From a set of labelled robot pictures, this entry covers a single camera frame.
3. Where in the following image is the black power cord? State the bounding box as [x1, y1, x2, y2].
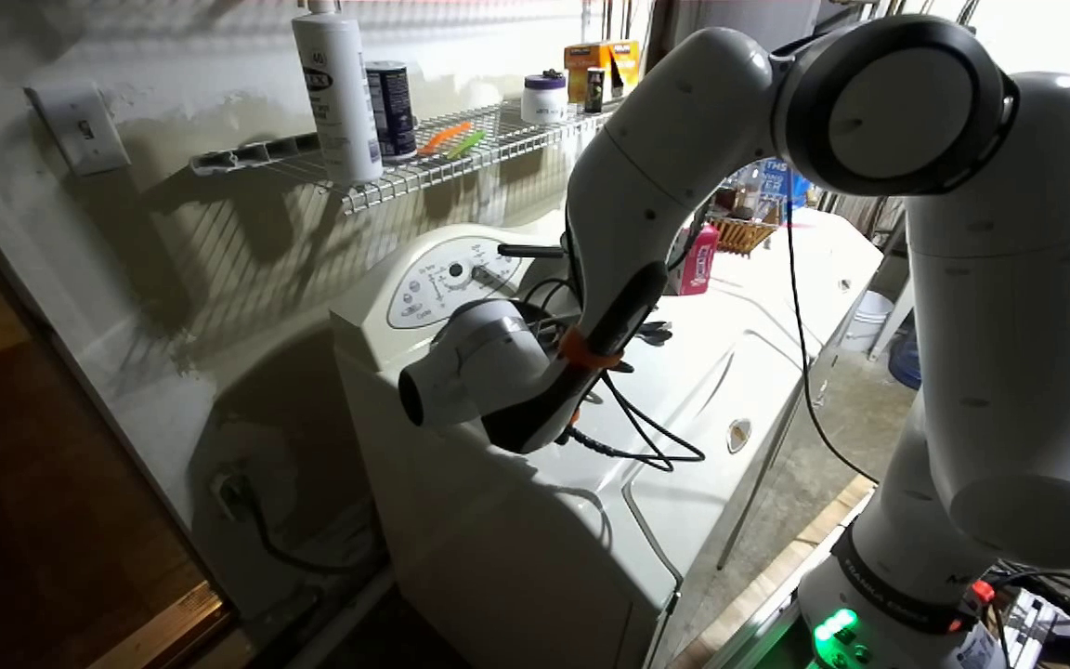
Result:
[210, 461, 383, 580]

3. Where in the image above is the wicker basket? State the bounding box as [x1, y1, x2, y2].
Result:
[708, 182, 788, 256]

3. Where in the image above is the white light switch plate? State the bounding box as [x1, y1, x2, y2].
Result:
[23, 75, 136, 179]

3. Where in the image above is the brown wooden door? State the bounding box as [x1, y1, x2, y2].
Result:
[0, 207, 235, 669]

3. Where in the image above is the tall white bottle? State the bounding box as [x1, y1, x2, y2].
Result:
[288, 8, 385, 189]

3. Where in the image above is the blue cardboard box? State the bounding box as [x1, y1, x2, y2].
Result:
[754, 155, 812, 213]

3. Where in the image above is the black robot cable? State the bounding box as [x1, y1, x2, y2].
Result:
[780, 158, 880, 482]

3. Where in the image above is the white jar blue lid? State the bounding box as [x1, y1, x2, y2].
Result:
[515, 70, 572, 127]

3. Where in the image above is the red candy box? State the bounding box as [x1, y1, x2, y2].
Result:
[671, 219, 724, 298]

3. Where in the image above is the orange cable strap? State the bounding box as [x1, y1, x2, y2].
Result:
[556, 327, 621, 379]

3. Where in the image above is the black can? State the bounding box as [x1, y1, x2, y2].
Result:
[364, 59, 424, 162]

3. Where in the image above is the yellow container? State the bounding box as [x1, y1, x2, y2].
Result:
[560, 38, 646, 110]

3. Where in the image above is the wooden floor board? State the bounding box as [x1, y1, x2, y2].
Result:
[668, 474, 876, 669]

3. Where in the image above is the white wire shelf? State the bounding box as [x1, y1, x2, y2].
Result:
[184, 105, 621, 223]

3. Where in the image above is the white washing machine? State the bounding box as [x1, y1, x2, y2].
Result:
[329, 199, 892, 669]

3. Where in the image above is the orange green pack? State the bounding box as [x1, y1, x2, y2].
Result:
[419, 120, 491, 162]

